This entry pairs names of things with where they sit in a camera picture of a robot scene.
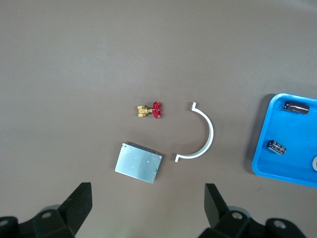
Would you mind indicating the white curved pipe clamp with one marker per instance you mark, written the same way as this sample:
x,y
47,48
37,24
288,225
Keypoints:
x,y
210,129

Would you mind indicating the brass valve with red handwheel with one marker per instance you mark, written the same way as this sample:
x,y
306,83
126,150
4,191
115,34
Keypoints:
x,y
148,110

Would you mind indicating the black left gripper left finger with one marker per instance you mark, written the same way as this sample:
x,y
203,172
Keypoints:
x,y
74,205

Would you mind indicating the black printed cylindrical capacitor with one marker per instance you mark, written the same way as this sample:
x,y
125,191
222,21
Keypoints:
x,y
277,147

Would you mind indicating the blue dome bell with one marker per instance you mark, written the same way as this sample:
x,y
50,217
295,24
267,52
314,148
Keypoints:
x,y
315,163

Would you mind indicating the silver metal power supply box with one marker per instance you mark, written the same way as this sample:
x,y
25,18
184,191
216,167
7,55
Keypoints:
x,y
138,163

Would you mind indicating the blue plastic tray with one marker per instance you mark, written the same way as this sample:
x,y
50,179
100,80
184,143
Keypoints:
x,y
297,158

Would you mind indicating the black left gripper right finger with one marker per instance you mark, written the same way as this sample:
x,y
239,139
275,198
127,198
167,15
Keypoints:
x,y
215,208

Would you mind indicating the brown cylindrical capacitor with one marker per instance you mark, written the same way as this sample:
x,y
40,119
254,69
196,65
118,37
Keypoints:
x,y
297,107

